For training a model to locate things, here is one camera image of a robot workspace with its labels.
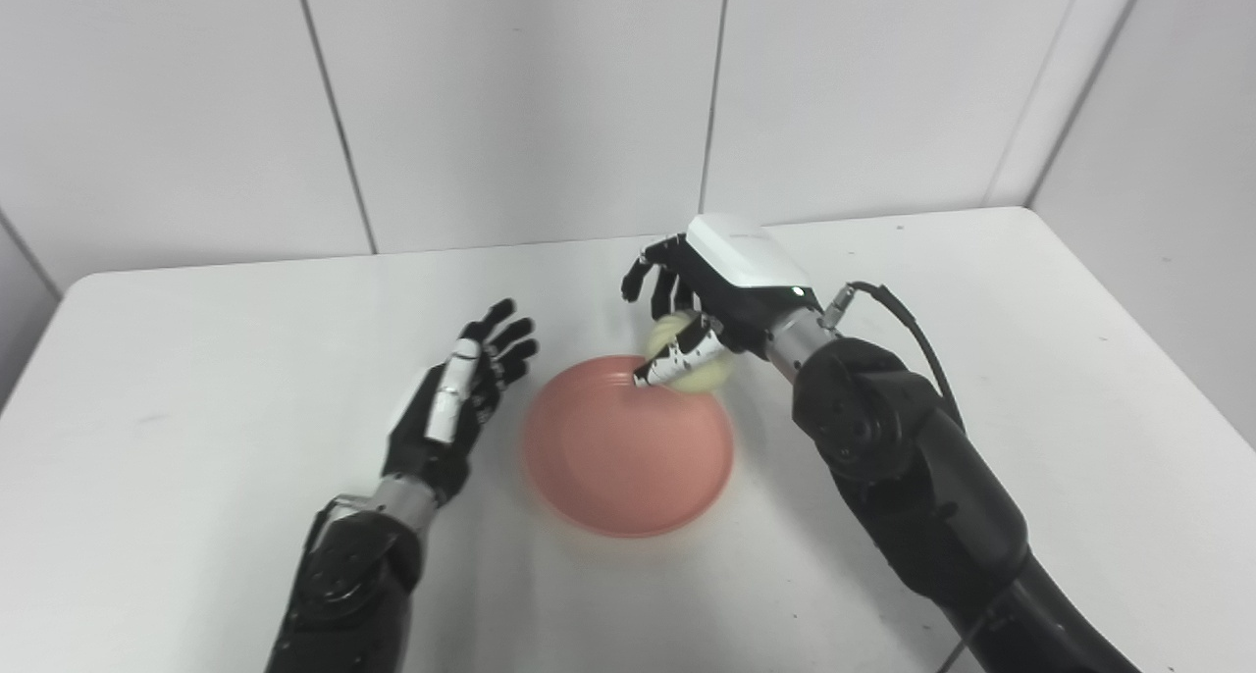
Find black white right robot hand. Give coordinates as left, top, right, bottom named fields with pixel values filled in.
left=620, top=213, right=823, bottom=389

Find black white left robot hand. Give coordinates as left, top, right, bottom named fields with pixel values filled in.
left=381, top=298, right=540, bottom=505

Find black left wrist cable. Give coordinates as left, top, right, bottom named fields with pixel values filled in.
left=312, top=494, right=372, bottom=546

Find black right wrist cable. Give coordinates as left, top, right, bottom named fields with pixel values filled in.
left=822, top=281, right=968, bottom=437

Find pink round plate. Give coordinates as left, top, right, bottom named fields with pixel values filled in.
left=522, top=354, right=735, bottom=539

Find pale steamed bun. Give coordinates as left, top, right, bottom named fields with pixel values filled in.
left=643, top=310, right=735, bottom=396

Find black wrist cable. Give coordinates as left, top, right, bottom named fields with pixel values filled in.
left=312, top=494, right=372, bottom=546
left=822, top=281, right=968, bottom=437

